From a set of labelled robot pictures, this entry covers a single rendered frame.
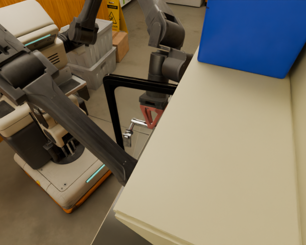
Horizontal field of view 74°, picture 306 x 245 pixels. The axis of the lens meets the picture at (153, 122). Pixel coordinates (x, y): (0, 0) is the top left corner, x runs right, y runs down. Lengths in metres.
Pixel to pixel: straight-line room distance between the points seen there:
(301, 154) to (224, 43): 0.13
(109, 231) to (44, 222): 1.20
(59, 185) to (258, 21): 1.56
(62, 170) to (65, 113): 1.25
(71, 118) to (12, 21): 0.55
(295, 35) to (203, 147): 0.14
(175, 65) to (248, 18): 0.26
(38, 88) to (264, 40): 0.40
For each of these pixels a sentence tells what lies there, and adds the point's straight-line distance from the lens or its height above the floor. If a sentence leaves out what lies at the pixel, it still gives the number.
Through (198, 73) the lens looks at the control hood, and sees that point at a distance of 0.24.
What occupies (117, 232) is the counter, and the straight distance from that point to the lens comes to 0.73.
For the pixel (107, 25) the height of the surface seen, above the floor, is 0.66.
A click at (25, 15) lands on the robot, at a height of 1.36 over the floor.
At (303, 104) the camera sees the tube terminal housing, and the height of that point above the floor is 1.52.
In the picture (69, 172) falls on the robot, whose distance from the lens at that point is 1.67.
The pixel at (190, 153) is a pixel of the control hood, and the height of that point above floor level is 1.51.
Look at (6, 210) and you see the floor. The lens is 2.08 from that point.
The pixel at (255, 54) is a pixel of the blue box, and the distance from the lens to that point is 0.25.
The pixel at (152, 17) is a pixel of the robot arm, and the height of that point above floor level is 1.45.
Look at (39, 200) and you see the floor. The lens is 1.99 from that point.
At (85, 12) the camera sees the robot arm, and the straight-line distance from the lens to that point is 0.96.
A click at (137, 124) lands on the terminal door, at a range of 0.53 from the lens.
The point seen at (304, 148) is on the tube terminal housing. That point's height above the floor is 1.52.
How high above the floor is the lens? 1.65
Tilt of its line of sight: 48 degrees down
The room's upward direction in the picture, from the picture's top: straight up
